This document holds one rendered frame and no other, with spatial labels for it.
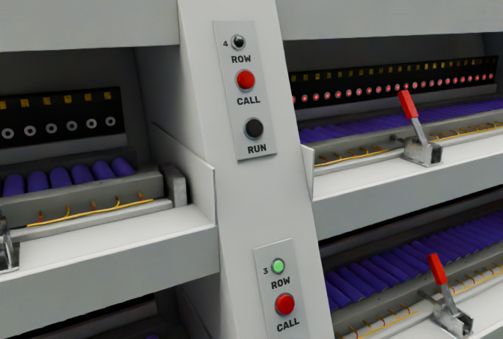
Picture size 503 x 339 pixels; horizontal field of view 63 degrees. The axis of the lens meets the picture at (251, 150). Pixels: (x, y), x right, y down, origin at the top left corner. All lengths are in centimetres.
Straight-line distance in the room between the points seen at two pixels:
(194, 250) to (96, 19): 20
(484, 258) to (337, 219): 31
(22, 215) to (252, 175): 19
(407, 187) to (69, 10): 36
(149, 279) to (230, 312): 8
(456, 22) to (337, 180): 26
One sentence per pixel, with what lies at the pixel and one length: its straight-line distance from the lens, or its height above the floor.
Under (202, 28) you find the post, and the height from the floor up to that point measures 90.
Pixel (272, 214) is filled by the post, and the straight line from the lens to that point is 37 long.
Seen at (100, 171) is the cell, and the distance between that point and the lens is 44.
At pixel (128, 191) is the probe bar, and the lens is 39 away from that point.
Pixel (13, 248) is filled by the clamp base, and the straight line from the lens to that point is 36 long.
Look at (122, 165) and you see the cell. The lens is 45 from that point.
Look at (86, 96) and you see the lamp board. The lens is 49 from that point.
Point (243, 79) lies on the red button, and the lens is 36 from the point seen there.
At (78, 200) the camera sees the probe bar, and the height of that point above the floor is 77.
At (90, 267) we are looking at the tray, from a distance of 33.
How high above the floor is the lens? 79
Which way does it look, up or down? level
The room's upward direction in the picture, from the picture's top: 10 degrees counter-clockwise
